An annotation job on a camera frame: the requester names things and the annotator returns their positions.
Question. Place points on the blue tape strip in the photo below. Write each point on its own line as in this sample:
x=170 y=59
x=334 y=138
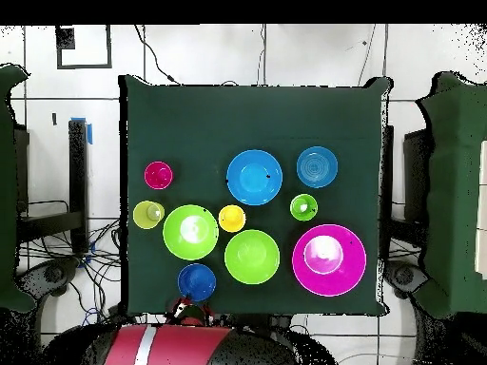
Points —
x=89 y=134

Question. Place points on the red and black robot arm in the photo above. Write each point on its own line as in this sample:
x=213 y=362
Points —
x=175 y=346

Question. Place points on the dark green tablecloth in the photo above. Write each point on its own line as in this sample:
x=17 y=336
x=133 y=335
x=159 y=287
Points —
x=251 y=118

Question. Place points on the black stand frame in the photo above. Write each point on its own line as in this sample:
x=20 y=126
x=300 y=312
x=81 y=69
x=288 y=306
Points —
x=416 y=171
x=78 y=171

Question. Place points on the large pink bowl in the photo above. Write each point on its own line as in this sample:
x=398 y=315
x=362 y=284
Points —
x=342 y=273

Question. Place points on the red cup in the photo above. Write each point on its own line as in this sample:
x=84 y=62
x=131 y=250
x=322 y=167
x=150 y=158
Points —
x=158 y=175

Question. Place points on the green cloth-covered side table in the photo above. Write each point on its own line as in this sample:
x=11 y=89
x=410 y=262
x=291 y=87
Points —
x=7 y=190
x=452 y=190

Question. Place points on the green cup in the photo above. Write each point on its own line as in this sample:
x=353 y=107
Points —
x=296 y=209

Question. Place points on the translucent light blue bowl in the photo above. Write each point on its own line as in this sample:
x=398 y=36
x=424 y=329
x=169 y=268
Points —
x=317 y=178

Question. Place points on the translucent yellow cup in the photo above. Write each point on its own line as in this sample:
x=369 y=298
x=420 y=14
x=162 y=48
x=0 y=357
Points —
x=141 y=215

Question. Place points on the small dark blue bowl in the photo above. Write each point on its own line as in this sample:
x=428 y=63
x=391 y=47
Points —
x=196 y=281

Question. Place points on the orange cup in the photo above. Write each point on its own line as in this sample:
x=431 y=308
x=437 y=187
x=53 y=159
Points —
x=232 y=218

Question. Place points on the black pedestal leg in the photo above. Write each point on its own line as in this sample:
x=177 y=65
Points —
x=404 y=274
x=53 y=273

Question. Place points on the green bowl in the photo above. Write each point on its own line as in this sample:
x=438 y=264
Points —
x=175 y=243
x=252 y=266

